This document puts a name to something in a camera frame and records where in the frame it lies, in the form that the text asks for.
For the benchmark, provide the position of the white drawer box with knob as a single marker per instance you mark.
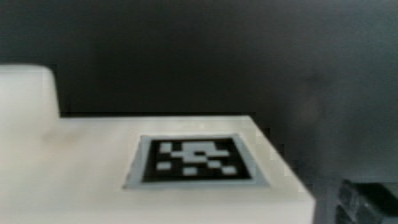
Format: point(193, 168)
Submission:
point(156, 170)

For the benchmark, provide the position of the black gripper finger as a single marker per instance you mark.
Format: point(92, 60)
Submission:
point(367, 203)

